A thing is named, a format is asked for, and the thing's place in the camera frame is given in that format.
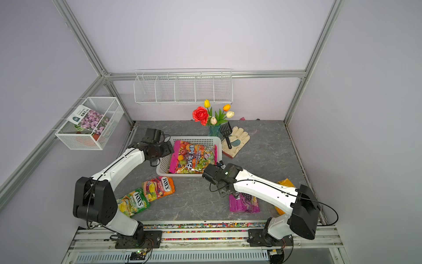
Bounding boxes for white plastic perforated basket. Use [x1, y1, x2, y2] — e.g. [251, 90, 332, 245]
[156, 136, 222, 177]

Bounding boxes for purple candy bag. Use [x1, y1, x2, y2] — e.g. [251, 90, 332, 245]
[229, 193, 260, 213]

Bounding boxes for pink fruit ball candy bag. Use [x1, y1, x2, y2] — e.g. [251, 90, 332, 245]
[169, 140, 218, 174]

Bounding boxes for orange Fox's candy bag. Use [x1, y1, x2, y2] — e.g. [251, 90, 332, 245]
[142, 177, 175, 202]

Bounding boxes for yellow orange candy bag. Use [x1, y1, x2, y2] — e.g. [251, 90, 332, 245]
[275, 179, 295, 216]

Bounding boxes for green Fox's candy bag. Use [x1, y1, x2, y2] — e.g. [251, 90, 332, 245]
[116, 188, 151, 217]

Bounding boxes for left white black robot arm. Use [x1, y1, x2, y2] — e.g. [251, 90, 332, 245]
[73, 128, 174, 238]

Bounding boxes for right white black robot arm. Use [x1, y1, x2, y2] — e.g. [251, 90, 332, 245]
[202, 163, 321, 240]

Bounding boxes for beige work glove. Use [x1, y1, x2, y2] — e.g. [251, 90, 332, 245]
[222, 126, 251, 158]

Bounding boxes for artificial flower bouquet in vase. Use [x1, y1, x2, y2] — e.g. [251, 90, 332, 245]
[192, 100, 235, 138]

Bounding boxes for flower seed packet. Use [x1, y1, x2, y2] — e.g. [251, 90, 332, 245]
[67, 105, 110, 136]

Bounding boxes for white wire wall shelf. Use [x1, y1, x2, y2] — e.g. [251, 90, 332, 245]
[133, 68, 234, 105]

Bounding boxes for white wire side basket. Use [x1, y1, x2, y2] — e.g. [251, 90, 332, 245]
[56, 97, 124, 150]

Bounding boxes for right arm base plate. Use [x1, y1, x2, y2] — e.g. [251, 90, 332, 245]
[247, 228, 293, 248]

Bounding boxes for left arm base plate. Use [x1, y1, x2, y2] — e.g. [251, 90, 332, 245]
[112, 230, 163, 249]

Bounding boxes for aluminium front rail frame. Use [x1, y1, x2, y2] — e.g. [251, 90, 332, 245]
[62, 220, 350, 264]

